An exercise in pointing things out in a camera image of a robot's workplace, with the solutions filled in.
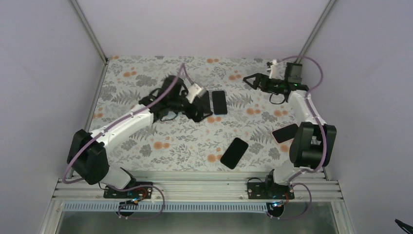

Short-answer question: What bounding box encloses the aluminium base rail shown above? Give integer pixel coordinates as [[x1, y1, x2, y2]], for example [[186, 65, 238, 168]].
[[52, 171, 343, 202]]

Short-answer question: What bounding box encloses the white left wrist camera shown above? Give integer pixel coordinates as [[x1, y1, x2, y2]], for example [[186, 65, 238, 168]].
[[186, 83, 207, 104]]

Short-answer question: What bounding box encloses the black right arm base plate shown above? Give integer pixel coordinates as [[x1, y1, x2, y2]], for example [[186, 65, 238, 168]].
[[247, 181, 295, 200]]

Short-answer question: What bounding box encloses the floral patterned table mat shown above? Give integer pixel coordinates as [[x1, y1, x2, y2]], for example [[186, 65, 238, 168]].
[[91, 56, 301, 172]]

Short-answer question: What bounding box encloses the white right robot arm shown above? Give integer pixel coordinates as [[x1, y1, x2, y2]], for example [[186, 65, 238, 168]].
[[243, 61, 337, 198]]

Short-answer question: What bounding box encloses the aluminium left corner post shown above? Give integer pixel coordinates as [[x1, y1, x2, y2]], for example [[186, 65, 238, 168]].
[[69, 0, 108, 64]]

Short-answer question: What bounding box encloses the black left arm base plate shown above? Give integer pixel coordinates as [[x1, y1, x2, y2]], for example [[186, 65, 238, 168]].
[[103, 181, 153, 200]]

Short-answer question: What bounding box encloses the aluminium right corner post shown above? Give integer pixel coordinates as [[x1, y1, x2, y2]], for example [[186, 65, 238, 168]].
[[299, 0, 337, 56]]

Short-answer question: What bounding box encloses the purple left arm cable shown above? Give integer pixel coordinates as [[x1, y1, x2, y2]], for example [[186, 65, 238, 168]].
[[62, 63, 194, 220]]

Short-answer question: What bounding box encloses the phone in peach case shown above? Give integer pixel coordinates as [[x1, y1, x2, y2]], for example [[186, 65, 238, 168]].
[[272, 124, 299, 144]]

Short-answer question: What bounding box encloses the perforated cable tray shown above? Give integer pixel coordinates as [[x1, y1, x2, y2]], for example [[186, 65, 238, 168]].
[[61, 202, 278, 213]]

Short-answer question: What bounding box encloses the black phone without case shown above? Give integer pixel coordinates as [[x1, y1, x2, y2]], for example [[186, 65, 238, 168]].
[[220, 137, 249, 170]]

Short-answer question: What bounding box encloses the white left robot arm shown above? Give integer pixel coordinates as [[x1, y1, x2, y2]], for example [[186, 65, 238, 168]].
[[65, 76, 212, 197]]

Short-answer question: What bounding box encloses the aluminium corner post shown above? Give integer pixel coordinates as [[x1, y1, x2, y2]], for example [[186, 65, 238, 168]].
[[299, 0, 337, 56], [69, 0, 108, 64]]

